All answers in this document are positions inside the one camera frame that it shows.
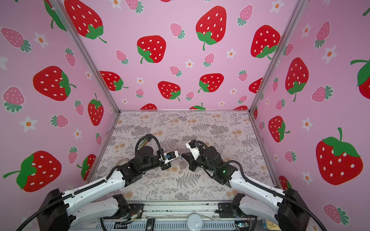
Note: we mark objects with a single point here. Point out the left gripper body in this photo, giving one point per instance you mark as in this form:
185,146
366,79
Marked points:
160,164

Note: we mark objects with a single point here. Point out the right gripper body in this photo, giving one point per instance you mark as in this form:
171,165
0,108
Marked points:
201,162

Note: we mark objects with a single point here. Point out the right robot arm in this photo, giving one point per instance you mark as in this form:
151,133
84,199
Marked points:
285,208

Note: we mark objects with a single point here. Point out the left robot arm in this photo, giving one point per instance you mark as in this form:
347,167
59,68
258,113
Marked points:
60,210

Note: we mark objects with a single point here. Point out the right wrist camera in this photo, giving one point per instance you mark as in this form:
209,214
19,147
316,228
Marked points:
192,146

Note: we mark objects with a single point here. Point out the aluminium front rail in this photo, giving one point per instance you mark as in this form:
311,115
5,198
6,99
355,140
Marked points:
173,216

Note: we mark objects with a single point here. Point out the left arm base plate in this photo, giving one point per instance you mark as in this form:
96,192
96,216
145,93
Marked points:
127,212

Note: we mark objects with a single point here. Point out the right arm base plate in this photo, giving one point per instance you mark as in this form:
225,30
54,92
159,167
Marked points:
226,210

